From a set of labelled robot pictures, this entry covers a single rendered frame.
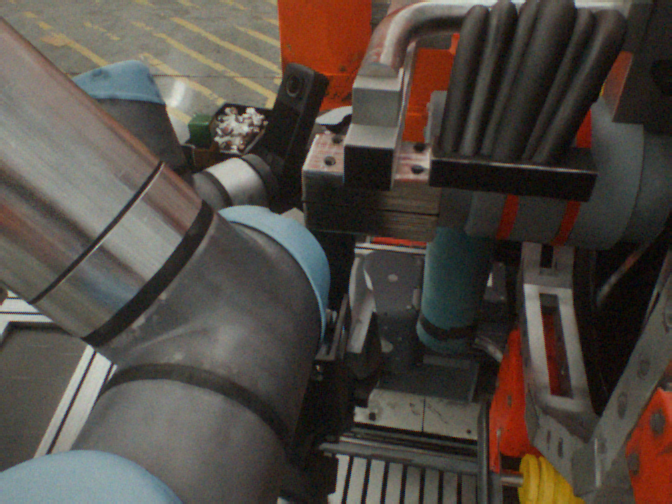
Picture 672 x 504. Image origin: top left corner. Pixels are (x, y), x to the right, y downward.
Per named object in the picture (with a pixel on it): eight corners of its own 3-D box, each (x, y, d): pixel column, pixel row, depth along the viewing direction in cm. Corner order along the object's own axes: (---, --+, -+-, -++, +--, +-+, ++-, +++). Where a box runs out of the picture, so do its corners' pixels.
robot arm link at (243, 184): (192, 158, 62) (238, 193, 57) (229, 144, 64) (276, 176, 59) (201, 216, 66) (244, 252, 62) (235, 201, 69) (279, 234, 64)
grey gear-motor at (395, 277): (549, 447, 120) (599, 329, 97) (343, 416, 125) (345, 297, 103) (541, 376, 133) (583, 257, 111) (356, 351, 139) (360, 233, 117)
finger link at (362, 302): (391, 222, 43) (353, 310, 37) (394, 283, 47) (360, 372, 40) (351, 218, 44) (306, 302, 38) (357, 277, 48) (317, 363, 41)
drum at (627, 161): (643, 286, 54) (705, 150, 45) (409, 259, 57) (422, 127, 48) (616, 198, 65) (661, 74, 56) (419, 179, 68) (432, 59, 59)
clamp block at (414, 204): (435, 246, 40) (444, 178, 36) (302, 231, 41) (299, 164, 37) (438, 202, 43) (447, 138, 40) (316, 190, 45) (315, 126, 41)
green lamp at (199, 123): (211, 145, 105) (208, 125, 102) (189, 143, 106) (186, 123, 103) (218, 134, 108) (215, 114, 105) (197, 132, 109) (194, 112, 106)
